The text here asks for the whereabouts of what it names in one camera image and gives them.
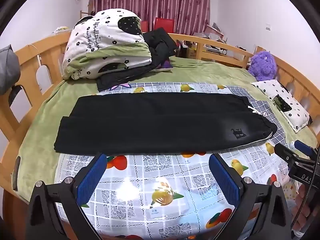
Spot maroon striped curtain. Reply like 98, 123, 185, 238
89, 0, 212, 37

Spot purple cloth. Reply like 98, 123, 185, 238
161, 57, 174, 71

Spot black jacket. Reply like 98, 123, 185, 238
96, 27, 179, 92

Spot grey bag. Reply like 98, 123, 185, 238
0, 44, 21, 96

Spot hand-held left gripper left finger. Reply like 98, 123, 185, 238
29, 152, 108, 240

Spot white floral pillow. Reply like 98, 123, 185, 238
251, 79, 311, 134

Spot fruit-print plastic sheet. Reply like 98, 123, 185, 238
54, 81, 302, 240

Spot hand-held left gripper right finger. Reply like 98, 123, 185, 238
209, 152, 293, 240

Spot black pants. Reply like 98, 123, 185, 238
54, 92, 278, 155

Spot pile of papers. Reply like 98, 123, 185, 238
192, 22, 228, 43

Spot green blanket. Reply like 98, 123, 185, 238
15, 55, 318, 205

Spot wooden bed frame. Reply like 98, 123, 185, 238
0, 31, 320, 240

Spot folded white green floral quilt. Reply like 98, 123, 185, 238
62, 9, 153, 80

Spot black braided cable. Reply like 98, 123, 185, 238
291, 147, 320, 232

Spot grey checked cloth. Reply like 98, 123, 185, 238
225, 85, 287, 143

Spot white cable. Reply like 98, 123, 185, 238
27, 44, 42, 68

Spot purple plush toy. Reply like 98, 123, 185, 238
247, 51, 278, 82

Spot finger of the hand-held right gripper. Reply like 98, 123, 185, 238
274, 143, 299, 162
293, 140, 316, 157

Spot person's right hand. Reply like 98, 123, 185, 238
293, 183, 320, 233

